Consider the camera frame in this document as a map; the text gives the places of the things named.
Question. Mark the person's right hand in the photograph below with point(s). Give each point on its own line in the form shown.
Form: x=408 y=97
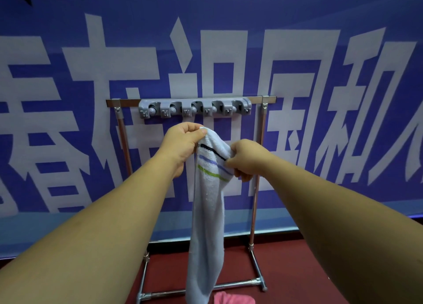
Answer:
x=251 y=158

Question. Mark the person's left hand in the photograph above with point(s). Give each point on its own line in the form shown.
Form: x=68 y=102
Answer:
x=180 y=145

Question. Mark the metal towel rack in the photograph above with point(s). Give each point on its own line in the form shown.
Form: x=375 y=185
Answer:
x=125 y=103

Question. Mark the striped light blue towel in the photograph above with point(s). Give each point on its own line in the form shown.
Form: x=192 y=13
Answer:
x=208 y=214

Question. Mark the pink towel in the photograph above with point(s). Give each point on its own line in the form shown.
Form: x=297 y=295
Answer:
x=234 y=298

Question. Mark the person's right forearm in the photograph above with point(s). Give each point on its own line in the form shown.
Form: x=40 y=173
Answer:
x=357 y=234

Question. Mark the person's left forearm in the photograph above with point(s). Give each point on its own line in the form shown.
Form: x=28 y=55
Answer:
x=92 y=244

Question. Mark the grey plastic clip strip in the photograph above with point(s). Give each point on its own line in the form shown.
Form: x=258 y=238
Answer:
x=198 y=101

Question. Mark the blue banner with white characters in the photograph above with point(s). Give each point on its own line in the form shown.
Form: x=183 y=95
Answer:
x=297 y=9

